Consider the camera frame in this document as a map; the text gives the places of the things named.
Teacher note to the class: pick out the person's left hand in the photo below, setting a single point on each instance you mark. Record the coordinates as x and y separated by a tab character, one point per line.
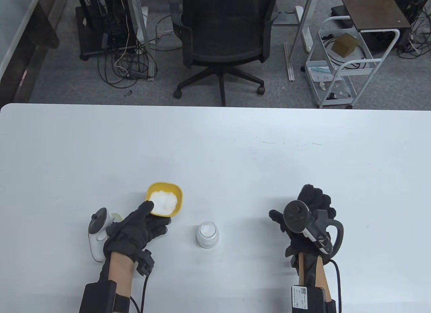
134	230

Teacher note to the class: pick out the person's right hand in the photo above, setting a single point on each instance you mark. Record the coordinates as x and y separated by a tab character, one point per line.
313	198

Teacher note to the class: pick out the yellow-green press dispenser lid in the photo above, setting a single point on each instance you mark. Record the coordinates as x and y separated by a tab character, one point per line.
116	216

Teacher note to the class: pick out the white salt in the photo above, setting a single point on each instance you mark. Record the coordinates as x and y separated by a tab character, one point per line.
164	200

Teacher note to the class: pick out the yellow bowl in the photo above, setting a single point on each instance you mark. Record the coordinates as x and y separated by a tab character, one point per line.
178	198

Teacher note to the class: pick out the small clear glass jar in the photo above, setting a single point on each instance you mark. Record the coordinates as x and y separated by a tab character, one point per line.
207	233

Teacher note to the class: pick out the person's right forearm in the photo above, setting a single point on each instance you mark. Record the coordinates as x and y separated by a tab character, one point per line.
323	279

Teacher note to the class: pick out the person's left forearm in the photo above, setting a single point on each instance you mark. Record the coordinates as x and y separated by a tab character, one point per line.
121	272

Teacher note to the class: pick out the black labelled forearm pack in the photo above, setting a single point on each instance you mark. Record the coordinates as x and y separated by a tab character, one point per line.
306	299

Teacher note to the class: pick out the black forearm battery pack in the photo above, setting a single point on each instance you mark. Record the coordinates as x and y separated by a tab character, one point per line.
97	298

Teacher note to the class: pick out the grey and white tracking controller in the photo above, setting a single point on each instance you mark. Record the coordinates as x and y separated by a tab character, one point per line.
296	217
96	239

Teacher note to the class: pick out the white utility cart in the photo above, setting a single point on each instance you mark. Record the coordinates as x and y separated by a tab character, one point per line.
336	77

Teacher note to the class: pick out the brown cardboard box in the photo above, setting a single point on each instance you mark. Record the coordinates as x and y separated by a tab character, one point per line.
344	45

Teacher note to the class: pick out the grey metal desk leg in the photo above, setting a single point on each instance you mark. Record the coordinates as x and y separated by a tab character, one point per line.
301	26

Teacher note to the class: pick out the black mesh office chair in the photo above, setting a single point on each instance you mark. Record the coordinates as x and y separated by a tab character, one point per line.
222	33

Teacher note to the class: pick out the black flat box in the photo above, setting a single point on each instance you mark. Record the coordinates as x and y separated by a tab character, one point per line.
340	11

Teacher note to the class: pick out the brown wooden side tabletop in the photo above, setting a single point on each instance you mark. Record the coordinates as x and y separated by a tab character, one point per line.
370	9

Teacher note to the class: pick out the dark brown wooden furniture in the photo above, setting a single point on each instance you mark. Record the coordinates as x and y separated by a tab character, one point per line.
43	33

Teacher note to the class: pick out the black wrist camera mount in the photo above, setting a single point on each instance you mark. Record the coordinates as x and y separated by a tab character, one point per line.
145	260

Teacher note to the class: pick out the grey metal frame leg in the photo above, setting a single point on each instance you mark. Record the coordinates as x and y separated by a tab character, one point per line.
143	33

